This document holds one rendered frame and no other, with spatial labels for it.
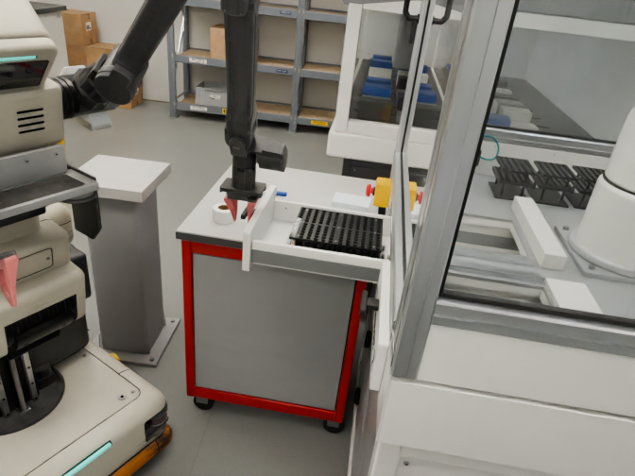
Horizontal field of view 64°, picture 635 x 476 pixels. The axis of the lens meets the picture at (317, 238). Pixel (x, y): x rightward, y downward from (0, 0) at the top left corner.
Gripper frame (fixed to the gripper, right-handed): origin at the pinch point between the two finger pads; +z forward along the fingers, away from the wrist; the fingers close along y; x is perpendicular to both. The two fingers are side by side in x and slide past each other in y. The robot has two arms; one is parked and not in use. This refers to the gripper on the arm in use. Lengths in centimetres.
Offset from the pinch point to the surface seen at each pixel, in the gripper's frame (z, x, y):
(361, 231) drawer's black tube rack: -0.4, 2.1, 30.0
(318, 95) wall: 67, 417, -26
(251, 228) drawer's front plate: -3.1, -9.5, 4.7
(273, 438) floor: 90, 9, 12
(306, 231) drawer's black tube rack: -0.3, -2.2, 16.7
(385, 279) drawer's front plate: -3.4, -22.7, 35.8
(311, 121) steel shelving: 80, 367, -26
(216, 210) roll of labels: 10.1, 21.7, -13.2
